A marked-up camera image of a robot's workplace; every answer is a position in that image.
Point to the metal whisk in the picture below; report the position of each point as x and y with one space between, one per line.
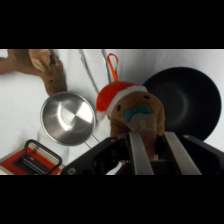
89 71

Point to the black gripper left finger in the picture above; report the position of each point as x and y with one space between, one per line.
140 155

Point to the black bowl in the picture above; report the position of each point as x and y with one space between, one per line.
190 100

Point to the potato plush with santa hat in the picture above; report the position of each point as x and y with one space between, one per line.
133 110

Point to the brown moose plush toy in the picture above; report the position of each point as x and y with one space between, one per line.
50 71

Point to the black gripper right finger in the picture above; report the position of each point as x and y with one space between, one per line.
181 155

